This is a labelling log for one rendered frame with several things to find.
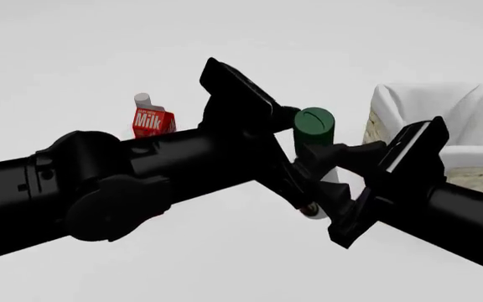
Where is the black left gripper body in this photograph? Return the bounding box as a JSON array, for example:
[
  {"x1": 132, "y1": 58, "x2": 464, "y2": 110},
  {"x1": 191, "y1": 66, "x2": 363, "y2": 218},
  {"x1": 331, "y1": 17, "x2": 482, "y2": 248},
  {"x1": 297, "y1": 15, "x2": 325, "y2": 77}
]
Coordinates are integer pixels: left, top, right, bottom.
[{"x1": 198, "y1": 56, "x2": 314, "y2": 212}]

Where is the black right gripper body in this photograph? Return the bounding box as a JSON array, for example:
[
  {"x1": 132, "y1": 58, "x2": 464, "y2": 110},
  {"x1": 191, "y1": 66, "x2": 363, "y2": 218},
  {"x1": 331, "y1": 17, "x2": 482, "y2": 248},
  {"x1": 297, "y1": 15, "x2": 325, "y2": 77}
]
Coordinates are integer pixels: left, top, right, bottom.
[{"x1": 327, "y1": 116, "x2": 451, "y2": 250}]

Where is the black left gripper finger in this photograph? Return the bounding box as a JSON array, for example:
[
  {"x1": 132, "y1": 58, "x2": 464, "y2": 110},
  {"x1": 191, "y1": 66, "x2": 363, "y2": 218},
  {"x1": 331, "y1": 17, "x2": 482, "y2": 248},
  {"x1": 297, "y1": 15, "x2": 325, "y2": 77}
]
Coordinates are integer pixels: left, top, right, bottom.
[
  {"x1": 272, "y1": 105, "x2": 303, "y2": 133},
  {"x1": 290, "y1": 152, "x2": 330, "y2": 183}
]

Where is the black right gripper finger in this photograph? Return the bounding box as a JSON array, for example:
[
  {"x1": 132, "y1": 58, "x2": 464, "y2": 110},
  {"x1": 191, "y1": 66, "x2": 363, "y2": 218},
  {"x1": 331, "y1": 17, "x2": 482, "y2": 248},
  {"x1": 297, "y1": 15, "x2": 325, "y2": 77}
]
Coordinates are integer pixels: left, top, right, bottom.
[
  {"x1": 308, "y1": 141, "x2": 388, "y2": 174},
  {"x1": 314, "y1": 180, "x2": 362, "y2": 219}
]

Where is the white bottle with green cap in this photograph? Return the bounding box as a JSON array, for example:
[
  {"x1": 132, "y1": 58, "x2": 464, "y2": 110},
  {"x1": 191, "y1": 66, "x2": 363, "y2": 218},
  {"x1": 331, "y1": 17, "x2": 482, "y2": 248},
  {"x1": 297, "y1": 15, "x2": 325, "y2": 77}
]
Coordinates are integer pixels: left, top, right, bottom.
[{"x1": 293, "y1": 106, "x2": 340, "y2": 221}]

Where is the white cloth basket liner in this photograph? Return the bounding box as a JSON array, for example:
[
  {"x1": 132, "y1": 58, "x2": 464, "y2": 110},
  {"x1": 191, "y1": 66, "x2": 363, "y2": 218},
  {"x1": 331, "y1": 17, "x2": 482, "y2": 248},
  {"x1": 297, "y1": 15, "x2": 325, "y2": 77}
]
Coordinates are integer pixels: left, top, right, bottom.
[{"x1": 368, "y1": 81, "x2": 483, "y2": 169}]

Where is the woven wicker basket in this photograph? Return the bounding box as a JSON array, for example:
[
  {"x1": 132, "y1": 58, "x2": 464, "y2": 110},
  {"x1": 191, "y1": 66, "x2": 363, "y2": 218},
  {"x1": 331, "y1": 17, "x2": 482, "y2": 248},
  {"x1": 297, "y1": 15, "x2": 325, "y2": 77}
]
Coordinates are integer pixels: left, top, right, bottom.
[{"x1": 361, "y1": 108, "x2": 483, "y2": 200}]

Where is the red milk carton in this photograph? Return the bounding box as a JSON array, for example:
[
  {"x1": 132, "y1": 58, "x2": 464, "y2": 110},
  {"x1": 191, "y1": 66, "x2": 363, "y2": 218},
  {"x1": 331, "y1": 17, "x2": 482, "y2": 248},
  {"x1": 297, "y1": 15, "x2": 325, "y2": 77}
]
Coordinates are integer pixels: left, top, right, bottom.
[{"x1": 132, "y1": 91, "x2": 179, "y2": 140}]

